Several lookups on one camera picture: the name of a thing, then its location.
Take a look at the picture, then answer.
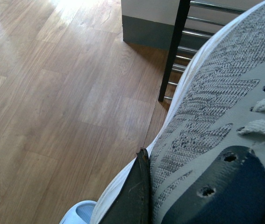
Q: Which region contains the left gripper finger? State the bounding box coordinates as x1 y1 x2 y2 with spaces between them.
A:
100 148 150 224

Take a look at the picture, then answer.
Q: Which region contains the black metal shoe rack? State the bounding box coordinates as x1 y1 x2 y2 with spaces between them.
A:
158 0 245 102

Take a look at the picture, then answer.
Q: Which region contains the left light blue slipper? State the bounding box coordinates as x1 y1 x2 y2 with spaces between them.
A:
60 200 96 224

